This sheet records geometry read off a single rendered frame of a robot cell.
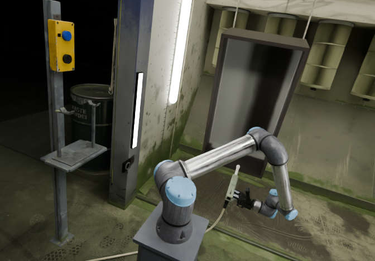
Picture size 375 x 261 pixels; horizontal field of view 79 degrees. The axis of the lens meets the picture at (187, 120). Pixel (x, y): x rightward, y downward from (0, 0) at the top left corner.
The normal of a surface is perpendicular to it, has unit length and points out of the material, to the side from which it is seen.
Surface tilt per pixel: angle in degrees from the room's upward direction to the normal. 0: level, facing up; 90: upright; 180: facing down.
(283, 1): 90
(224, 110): 102
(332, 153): 57
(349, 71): 90
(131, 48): 90
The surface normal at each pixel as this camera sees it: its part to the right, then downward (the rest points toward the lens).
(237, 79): -0.36, 0.46
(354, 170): -0.20, -0.27
